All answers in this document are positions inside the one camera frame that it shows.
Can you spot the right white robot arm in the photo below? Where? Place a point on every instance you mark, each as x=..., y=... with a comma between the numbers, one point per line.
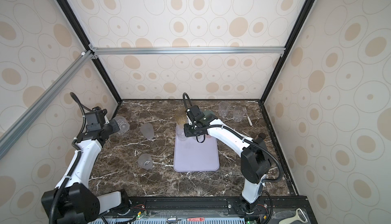
x=258, y=166

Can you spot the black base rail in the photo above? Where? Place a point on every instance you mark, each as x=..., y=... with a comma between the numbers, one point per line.
x=215, y=210

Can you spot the aluminium frame bar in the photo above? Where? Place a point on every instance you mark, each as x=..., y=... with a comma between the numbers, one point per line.
x=12, y=135
x=188, y=50

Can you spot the clear small tumbler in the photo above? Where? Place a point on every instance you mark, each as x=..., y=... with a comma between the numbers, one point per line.
x=180, y=135

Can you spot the aluminium frame bar left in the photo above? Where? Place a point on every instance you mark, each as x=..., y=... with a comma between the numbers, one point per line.
x=12, y=135

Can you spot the amber plastic cup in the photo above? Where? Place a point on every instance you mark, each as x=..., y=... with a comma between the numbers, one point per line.
x=182, y=119

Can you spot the red handled screwdriver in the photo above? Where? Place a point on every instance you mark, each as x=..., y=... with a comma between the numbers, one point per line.
x=195, y=219

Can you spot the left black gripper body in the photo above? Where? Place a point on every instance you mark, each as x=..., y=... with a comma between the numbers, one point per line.
x=111, y=126

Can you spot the white peeler tool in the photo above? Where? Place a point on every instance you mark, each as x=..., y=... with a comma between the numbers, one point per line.
x=299, y=216

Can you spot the aluminium frame bar back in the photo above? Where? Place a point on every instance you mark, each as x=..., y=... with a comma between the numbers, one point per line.
x=188, y=50

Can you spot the brown bottle black cap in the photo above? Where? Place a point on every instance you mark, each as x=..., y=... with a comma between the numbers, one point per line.
x=262, y=136

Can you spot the frosted plastic cup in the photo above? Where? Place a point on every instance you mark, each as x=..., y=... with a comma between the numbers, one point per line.
x=147, y=131

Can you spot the teal dimpled plastic cup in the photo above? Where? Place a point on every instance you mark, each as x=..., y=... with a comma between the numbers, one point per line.
x=210, y=115

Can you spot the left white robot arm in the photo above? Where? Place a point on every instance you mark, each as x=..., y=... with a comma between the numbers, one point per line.
x=71, y=202

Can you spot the clear cup front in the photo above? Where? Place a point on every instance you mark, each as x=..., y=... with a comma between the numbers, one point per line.
x=145, y=161

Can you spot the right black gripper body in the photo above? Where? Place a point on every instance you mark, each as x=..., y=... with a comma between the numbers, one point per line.
x=189, y=129

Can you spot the lavender plastic tray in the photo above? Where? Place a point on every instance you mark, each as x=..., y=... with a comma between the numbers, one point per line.
x=192, y=156

